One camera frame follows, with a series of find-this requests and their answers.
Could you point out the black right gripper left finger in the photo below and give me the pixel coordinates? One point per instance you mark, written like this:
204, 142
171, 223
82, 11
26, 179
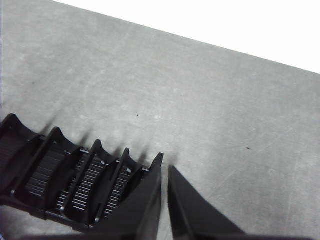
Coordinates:
140, 207

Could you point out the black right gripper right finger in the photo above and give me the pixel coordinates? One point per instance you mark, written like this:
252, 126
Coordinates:
190, 215

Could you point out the black plastic plate rack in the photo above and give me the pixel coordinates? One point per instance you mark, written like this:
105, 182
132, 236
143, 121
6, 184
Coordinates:
50, 175

